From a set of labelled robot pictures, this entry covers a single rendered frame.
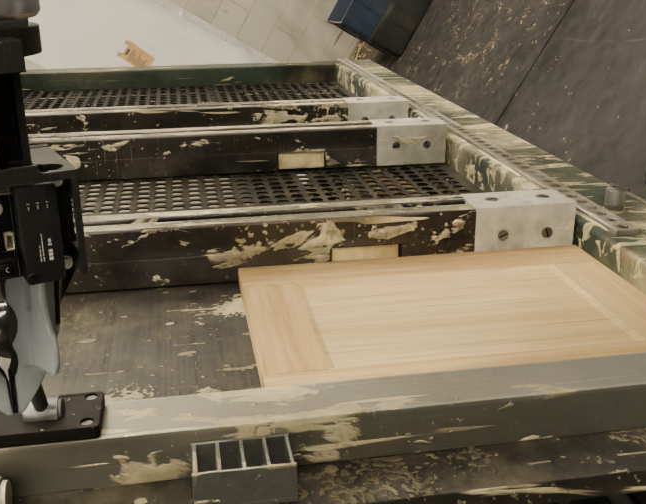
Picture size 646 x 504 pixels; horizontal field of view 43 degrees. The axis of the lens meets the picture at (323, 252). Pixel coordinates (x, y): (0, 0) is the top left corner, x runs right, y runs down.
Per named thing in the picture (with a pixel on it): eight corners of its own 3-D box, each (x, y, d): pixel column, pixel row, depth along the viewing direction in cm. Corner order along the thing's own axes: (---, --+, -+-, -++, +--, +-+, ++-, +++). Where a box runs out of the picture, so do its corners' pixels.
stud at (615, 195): (628, 211, 101) (631, 188, 100) (609, 213, 100) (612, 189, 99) (617, 206, 103) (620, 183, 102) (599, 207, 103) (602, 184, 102)
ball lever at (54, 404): (72, 441, 57) (38, 332, 47) (16, 447, 57) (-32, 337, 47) (74, 394, 60) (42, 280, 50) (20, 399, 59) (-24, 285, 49)
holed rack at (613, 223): (640, 233, 93) (641, 229, 93) (616, 235, 92) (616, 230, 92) (346, 60, 246) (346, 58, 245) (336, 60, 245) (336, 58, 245)
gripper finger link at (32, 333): (32, 451, 43) (8, 288, 40) (10, 401, 48) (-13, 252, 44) (92, 434, 44) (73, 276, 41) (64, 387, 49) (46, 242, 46)
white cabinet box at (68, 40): (379, 128, 470) (35, -66, 405) (329, 213, 483) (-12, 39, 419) (358, 107, 526) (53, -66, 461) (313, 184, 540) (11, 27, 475)
